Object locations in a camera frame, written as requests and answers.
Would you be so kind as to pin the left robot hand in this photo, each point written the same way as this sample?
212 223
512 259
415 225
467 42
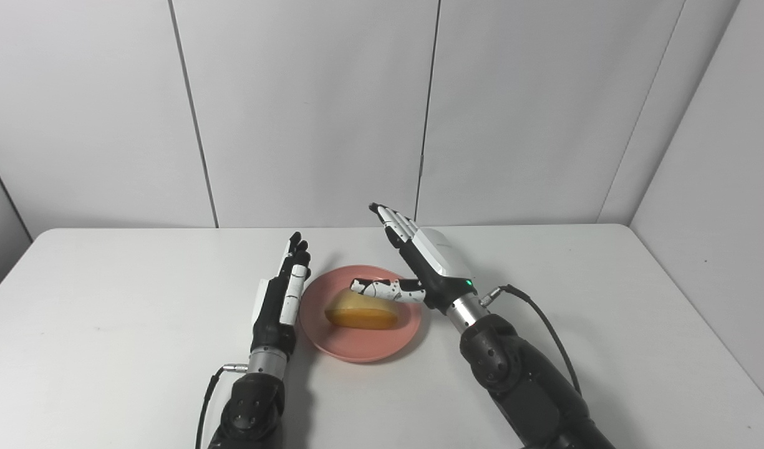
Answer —
279 299

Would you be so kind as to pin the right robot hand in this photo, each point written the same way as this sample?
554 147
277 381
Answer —
428 265

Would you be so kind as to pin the yellow bread piece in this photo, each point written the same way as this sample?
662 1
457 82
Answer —
363 312

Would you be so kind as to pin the pink plate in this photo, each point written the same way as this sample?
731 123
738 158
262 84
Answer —
382 333

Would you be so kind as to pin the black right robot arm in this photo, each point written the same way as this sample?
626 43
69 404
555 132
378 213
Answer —
519 374

